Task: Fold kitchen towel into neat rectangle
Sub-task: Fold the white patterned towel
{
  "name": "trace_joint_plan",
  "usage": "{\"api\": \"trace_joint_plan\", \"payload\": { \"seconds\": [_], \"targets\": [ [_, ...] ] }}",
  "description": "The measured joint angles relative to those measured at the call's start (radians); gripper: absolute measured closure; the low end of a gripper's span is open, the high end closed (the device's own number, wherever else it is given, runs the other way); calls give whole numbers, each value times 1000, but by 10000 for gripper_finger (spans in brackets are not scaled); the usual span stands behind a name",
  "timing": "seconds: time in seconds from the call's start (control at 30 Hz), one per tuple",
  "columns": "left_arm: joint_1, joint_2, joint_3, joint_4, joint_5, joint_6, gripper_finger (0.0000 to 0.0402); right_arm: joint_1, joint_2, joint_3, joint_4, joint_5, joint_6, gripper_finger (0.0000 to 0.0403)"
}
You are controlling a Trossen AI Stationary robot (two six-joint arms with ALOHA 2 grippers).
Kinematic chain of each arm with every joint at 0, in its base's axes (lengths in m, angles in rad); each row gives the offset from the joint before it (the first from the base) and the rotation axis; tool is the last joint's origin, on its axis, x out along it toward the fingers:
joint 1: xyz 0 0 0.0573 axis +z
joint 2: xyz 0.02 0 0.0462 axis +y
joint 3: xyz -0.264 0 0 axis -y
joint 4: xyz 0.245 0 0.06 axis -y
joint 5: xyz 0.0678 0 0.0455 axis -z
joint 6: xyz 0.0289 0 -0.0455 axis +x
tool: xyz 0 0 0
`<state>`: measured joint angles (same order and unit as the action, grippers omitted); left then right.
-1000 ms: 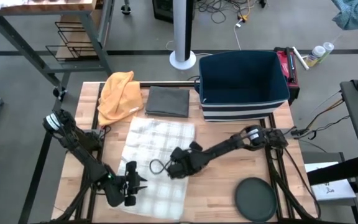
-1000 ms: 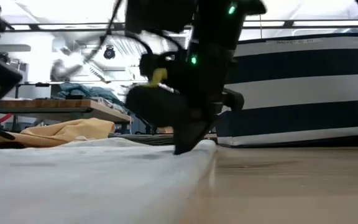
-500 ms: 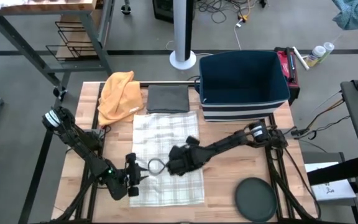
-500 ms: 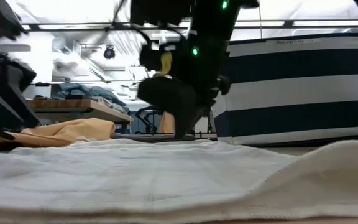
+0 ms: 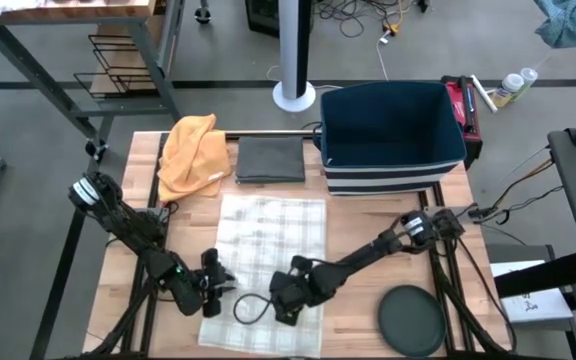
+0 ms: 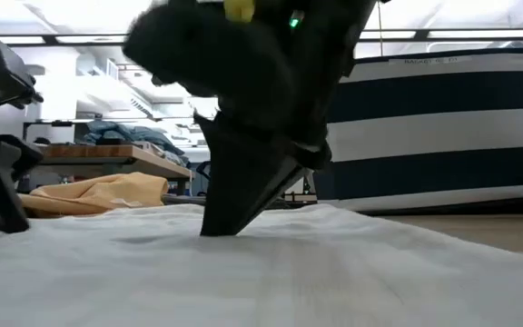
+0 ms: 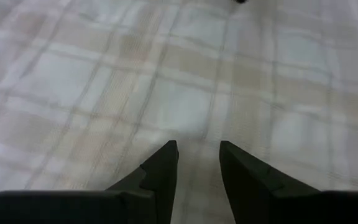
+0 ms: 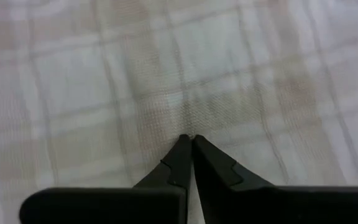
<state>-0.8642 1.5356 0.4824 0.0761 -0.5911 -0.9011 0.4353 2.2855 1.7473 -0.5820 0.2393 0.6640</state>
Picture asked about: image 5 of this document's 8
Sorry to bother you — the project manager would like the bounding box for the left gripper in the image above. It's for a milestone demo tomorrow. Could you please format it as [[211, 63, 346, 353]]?
[[187, 248, 237, 319]]

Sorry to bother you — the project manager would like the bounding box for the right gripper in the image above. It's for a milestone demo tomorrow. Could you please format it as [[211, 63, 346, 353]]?
[[268, 254, 349, 327]]

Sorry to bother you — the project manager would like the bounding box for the grey kitchen towel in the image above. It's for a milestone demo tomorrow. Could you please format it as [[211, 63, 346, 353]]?
[[235, 136, 307, 185]]

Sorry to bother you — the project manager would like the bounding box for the yellow towel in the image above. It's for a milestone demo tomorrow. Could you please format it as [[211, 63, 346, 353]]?
[[156, 113, 233, 202]]

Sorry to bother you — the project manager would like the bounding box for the dark green round plate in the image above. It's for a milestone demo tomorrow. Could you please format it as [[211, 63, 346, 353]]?
[[377, 284, 447, 358]]

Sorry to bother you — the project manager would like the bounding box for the navy white striped fabric bin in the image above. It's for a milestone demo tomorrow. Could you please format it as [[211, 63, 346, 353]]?
[[312, 80, 468, 197]]

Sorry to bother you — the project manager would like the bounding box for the black caster wheel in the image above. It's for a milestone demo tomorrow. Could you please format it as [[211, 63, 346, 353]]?
[[84, 138, 111, 165], [193, 0, 213, 25]]

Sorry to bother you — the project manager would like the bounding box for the white printed box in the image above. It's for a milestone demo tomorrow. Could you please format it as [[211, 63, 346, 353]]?
[[489, 259, 575, 332]]

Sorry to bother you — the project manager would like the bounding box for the black padded bar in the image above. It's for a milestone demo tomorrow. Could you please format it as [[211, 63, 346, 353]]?
[[492, 249, 576, 300]]

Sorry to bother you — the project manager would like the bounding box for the white black tower fan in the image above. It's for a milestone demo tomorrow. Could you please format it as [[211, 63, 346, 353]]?
[[271, 0, 317, 114]]

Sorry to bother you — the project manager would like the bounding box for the red black tool case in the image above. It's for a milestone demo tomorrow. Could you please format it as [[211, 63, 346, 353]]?
[[440, 74, 484, 169]]

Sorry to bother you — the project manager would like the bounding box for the tan wooden board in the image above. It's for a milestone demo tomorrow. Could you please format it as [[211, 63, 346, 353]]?
[[89, 19, 169, 96]]

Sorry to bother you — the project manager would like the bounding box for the white plastic tube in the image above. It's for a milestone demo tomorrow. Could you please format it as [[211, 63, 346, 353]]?
[[469, 73, 499, 114]]

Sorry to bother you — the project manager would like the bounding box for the black box on floor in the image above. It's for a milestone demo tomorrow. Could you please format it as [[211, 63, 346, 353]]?
[[244, 0, 282, 39]]

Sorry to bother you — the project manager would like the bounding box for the green bottle white cap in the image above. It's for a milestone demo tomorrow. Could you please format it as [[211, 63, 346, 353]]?
[[510, 67, 539, 103]]

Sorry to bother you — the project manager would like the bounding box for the teal patterned cloth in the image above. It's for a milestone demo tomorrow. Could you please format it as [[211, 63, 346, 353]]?
[[532, 0, 576, 50]]

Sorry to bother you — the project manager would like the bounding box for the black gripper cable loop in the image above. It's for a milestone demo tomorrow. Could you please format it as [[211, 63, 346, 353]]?
[[232, 293, 275, 326]]

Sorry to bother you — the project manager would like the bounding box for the black metal table rail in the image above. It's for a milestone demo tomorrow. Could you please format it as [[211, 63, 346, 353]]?
[[160, 130, 327, 143]]

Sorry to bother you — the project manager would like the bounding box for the black wire rack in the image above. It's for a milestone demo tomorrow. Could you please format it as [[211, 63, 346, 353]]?
[[71, 33, 160, 100]]

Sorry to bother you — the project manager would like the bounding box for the white power cable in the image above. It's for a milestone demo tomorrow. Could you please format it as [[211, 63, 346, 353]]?
[[266, 29, 393, 92]]

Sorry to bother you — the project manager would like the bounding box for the tangle of black cables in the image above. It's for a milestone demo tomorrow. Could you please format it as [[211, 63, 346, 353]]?
[[312, 0, 429, 39]]

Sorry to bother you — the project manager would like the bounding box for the wooden workbench grey frame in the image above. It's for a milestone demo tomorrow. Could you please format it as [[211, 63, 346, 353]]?
[[0, 0, 187, 154]]

